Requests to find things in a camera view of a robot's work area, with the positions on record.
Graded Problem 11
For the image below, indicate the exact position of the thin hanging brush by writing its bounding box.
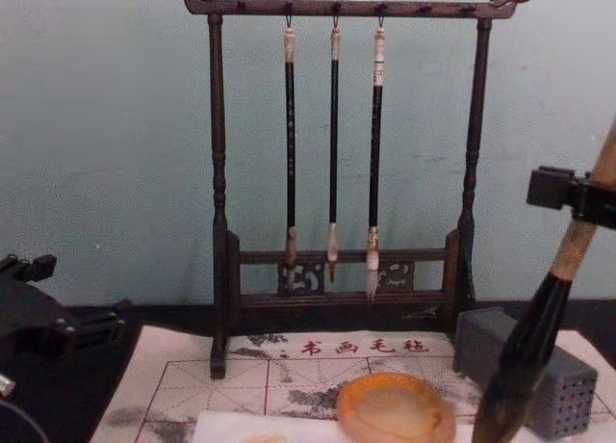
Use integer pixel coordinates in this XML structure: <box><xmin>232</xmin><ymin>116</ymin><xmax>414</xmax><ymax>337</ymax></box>
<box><xmin>327</xmin><ymin>27</ymin><xmax>343</xmax><ymax>285</ymax></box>

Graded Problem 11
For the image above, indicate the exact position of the hanging brush with grey tip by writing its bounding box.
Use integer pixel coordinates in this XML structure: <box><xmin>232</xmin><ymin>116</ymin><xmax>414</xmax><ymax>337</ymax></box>
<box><xmin>282</xmin><ymin>27</ymin><xmax>299</xmax><ymax>296</ymax></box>

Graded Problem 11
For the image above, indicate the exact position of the large brush with black bristles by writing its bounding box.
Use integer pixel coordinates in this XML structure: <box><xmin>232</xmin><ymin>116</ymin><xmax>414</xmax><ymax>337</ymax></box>
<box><xmin>470</xmin><ymin>118</ymin><xmax>616</xmax><ymax>443</ymax></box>

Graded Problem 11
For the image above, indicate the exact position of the hanging brush with white tip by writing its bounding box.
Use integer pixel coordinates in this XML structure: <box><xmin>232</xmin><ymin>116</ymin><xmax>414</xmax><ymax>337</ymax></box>
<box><xmin>366</xmin><ymin>27</ymin><xmax>388</xmax><ymax>304</ymax></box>

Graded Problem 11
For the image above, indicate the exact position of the grey perforated block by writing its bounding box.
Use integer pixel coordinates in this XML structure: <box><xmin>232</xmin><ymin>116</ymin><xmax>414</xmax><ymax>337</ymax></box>
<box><xmin>452</xmin><ymin>307</ymin><xmax>600</xmax><ymax>435</ymax></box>

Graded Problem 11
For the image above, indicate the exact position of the dark wooden brush rack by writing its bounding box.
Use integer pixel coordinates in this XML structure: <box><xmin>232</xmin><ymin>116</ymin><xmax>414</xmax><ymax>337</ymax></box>
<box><xmin>163</xmin><ymin>0</ymin><xmax>543</xmax><ymax>380</ymax></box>

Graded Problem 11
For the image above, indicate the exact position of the white felt mat red grid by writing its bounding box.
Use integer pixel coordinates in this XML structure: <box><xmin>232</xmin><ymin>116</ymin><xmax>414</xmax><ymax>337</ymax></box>
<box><xmin>103</xmin><ymin>324</ymin><xmax>616</xmax><ymax>443</ymax></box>

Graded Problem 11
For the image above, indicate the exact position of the orange round dish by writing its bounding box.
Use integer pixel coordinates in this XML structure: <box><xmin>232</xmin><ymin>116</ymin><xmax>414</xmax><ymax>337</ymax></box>
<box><xmin>335</xmin><ymin>372</ymin><xmax>458</xmax><ymax>443</ymax></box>

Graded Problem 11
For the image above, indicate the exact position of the white paper sheet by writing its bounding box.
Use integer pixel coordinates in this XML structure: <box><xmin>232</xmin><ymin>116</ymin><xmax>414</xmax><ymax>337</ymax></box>
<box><xmin>191</xmin><ymin>409</ymin><xmax>546</xmax><ymax>443</ymax></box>

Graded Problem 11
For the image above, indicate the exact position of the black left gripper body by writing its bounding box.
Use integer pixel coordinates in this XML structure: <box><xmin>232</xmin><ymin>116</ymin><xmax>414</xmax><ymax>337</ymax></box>
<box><xmin>0</xmin><ymin>279</ymin><xmax>79</xmax><ymax>363</ymax></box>

